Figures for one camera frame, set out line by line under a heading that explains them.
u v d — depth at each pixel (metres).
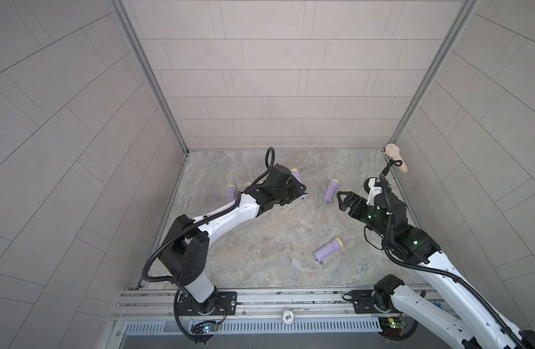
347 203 0.62
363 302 0.71
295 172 0.82
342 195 0.68
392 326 0.68
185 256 0.43
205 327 0.65
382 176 0.94
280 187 0.64
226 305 0.71
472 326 0.41
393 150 0.79
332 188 0.99
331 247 0.81
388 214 0.49
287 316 0.64
